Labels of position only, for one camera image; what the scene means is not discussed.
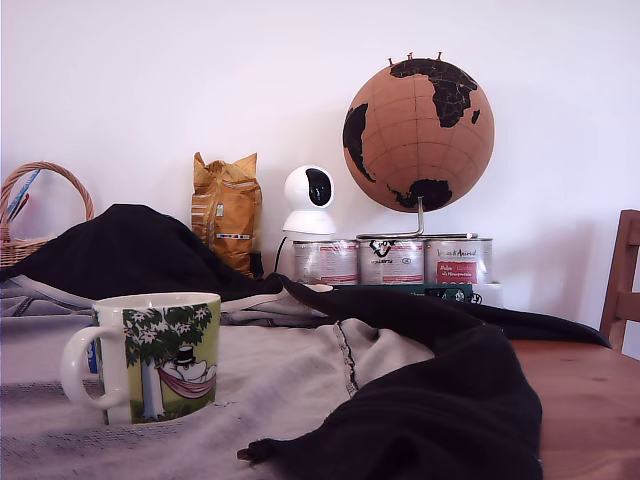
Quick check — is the green cartoon print mug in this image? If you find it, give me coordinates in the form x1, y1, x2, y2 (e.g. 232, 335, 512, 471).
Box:
60, 292, 222, 426

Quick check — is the yellow coffee bag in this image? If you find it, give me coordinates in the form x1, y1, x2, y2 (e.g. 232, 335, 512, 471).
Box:
190, 151, 264, 279

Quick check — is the silver tin with red label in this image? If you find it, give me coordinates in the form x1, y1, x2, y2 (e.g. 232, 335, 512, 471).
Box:
292, 239, 361, 286

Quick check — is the silver tin with black logo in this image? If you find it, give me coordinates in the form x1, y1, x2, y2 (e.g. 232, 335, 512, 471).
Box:
358, 237, 427, 286

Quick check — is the dark green book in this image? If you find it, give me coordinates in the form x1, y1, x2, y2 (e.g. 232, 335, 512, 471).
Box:
329, 282, 477, 305

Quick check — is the metal globe stand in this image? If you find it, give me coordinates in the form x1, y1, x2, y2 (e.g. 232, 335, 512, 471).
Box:
355, 196, 481, 240

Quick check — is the cork globe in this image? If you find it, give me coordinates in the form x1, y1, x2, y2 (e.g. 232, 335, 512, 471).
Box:
342, 57, 496, 214

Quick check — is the silver tin with script label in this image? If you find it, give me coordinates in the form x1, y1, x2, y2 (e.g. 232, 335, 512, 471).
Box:
423, 236, 495, 286

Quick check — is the black hoodie with grey lining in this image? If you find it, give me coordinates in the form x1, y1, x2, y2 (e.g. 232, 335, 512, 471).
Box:
0, 202, 612, 480

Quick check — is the blue pen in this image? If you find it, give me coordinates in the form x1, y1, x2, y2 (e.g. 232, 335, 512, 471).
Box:
5, 168, 42, 222

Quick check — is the red and black pen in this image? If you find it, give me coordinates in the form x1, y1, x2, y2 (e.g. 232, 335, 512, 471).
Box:
8, 192, 31, 222

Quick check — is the wicker basket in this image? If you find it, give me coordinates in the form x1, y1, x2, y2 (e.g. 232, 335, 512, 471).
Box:
0, 160, 96, 271

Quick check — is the wooden chair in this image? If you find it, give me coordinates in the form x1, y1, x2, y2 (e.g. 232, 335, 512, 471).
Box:
598, 208, 640, 359

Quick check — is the black security camera cable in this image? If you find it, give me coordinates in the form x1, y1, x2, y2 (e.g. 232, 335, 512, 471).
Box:
273, 235, 289, 275

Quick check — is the white dome security camera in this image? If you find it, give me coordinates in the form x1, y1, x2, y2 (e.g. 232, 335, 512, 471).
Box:
281, 164, 339, 237

